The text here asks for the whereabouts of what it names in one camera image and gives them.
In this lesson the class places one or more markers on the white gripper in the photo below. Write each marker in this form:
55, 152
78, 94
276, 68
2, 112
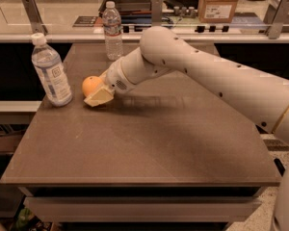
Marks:
115, 76

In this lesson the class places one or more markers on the orange fruit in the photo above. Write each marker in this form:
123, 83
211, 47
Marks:
91, 84

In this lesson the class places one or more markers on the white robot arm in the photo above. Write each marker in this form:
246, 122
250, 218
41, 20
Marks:
261, 97

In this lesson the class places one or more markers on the blue label plastic bottle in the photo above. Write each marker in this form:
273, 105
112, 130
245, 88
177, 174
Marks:
51, 71

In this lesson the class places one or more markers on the clear plastic water bottle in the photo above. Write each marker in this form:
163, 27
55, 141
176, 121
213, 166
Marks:
112, 31

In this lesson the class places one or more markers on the brown table with drawer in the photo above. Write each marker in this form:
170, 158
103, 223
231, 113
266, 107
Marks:
169, 156

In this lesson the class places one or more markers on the open dark orange-rimmed case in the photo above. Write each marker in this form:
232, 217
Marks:
130, 0

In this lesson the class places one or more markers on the cardboard box with label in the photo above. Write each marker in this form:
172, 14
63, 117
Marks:
216, 11

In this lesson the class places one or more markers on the green object under table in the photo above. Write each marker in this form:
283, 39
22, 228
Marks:
23, 219

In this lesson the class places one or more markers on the black pole on floor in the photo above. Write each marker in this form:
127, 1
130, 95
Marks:
280, 167

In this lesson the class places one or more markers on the grey metal bracket left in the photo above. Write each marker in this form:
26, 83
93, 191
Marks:
34, 17

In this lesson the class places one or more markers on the grey metal bracket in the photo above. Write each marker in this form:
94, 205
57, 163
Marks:
34, 17
156, 12
275, 20

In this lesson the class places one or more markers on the grey metal bracket centre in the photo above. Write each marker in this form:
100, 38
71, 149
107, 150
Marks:
156, 12

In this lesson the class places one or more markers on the grey metal bracket right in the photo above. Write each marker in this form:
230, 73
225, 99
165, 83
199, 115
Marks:
275, 20

